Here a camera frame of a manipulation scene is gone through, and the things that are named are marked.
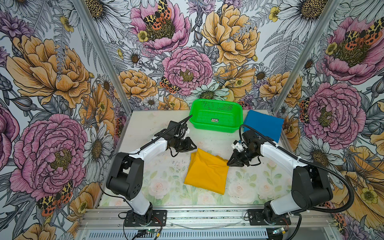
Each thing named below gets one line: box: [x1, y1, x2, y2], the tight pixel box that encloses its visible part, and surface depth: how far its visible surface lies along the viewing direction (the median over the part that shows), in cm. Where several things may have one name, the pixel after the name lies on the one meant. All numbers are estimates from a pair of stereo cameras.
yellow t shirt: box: [184, 148, 229, 195], surface depth 87 cm
